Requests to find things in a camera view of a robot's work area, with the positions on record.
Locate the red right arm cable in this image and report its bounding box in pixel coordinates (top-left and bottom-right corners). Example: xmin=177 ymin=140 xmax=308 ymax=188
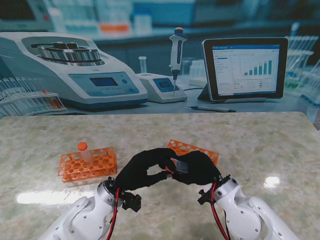
xmin=210 ymin=182 xmax=231 ymax=240

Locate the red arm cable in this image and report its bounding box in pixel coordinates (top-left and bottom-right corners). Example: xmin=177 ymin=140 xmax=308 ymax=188
xmin=210 ymin=182 xmax=231 ymax=240
xmin=106 ymin=187 xmax=121 ymax=240

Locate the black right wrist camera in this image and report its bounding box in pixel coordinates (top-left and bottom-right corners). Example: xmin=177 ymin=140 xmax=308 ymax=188
xmin=197 ymin=189 xmax=213 ymax=205

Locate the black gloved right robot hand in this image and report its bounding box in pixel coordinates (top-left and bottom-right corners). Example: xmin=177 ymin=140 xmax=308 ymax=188
xmin=171 ymin=150 xmax=222 ymax=186

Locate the clear plastic test tube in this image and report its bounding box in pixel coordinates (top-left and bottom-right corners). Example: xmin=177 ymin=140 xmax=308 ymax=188
xmin=174 ymin=159 xmax=190 ymax=174
xmin=79 ymin=148 xmax=94 ymax=166

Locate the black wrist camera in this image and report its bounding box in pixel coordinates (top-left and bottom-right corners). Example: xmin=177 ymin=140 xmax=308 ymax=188
xmin=197 ymin=189 xmax=213 ymax=205
xmin=122 ymin=191 xmax=142 ymax=213

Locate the printed laboratory backdrop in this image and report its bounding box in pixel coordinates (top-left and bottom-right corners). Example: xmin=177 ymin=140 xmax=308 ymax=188
xmin=0 ymin=0 xmax=320 ymax=124

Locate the red left arm cable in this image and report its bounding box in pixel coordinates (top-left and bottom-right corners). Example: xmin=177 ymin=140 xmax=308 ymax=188
xmin=106 ymin=187 xmax=121 ymax=240

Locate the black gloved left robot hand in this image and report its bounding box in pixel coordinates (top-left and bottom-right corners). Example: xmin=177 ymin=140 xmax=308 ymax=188
xmin=114 ymin=147 xmax=180 ymax=193

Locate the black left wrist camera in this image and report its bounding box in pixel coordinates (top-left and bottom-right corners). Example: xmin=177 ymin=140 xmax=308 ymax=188
xmin=122 ymin=191 xmax=142 ymax=213

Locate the empty orange test tube rack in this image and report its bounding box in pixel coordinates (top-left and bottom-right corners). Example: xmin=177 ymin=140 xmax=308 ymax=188
xmin=57 ymin=146 xmax=118 ymax=183

